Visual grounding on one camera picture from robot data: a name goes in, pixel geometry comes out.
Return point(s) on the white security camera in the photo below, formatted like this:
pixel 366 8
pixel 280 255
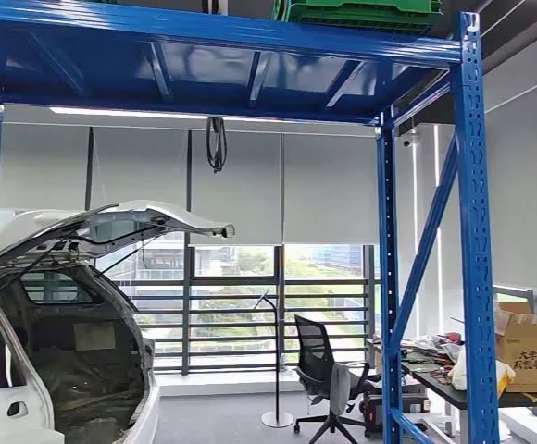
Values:
pixel 407 142

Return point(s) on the long ceiling light strip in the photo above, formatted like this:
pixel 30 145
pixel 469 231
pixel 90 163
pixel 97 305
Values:
pixel 111 113

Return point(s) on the white and yellow plastic bag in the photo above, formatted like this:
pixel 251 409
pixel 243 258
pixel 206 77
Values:
pixel 458 374

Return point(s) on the black mesh office chair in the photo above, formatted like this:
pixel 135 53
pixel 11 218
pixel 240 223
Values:
pixel 312 349

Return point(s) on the grey roller blind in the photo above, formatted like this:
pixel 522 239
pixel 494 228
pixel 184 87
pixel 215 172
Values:
pixel 333 190
pixel 138 165
pixel 42 165
pixel 528 202
pixel 249 196

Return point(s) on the black floor stand round base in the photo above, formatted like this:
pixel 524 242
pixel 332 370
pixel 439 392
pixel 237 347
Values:
pixel 277 420

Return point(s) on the grey jacket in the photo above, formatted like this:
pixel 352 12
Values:
pixel 340 389

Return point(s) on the white car body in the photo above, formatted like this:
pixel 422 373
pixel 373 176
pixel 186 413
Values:
pixel 32 227

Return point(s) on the blue steel shelf rack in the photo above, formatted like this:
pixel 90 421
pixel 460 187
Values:
pixel 474 184

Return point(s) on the black equipment case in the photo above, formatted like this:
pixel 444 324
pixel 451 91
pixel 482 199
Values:
pixel 375 407

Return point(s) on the green plastic crate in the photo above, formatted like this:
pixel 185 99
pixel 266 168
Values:
pixel 365 15

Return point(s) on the dark window frame with railing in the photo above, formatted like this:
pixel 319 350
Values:
pixel 186 318

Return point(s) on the printed cardboard box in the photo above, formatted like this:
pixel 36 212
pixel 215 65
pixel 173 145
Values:
pixel 532 361

